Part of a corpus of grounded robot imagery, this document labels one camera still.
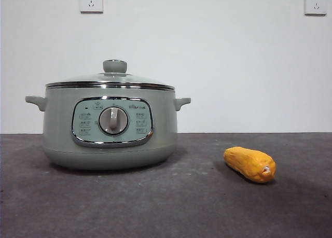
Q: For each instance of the glass lid with green knob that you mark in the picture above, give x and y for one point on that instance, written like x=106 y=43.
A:
x=114 y=66

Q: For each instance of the yellow corn cob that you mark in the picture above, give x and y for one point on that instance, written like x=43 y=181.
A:
x=246 y=164

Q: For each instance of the sage green electric cooking pot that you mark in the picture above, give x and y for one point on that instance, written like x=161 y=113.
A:
x=59 y=124

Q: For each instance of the white wall socket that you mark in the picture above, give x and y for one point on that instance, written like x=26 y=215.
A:
x=91 y=2
x=315 y=4

